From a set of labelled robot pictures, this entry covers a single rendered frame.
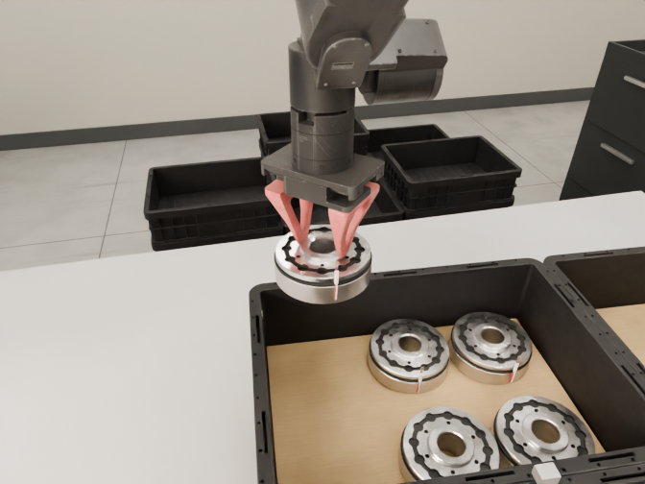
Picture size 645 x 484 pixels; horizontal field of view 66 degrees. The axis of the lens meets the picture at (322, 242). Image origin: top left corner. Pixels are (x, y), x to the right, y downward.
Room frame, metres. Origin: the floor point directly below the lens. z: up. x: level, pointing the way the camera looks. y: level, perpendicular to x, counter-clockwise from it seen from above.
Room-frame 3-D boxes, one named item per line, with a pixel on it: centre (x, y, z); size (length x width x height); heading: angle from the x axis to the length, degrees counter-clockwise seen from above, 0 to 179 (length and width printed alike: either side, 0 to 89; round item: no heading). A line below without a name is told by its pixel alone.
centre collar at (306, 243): (0.43, 0.00, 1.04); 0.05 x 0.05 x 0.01
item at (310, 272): (0.43, 0.00, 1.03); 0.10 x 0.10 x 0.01
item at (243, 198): (1.39, 0.35, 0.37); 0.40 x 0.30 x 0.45; 103
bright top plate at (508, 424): (0.32, -0.24, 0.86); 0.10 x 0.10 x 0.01
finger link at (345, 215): (0.42, -0.01, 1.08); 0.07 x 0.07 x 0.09; 58
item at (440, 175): (1.57, -0.43, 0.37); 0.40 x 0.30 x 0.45; 103
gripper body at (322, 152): (0.43, 0.00, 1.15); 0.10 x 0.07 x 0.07; 58
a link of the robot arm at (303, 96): (0.43, -0.01, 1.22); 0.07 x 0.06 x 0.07; 103
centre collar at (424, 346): (0.45, -0.11, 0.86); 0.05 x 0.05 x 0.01
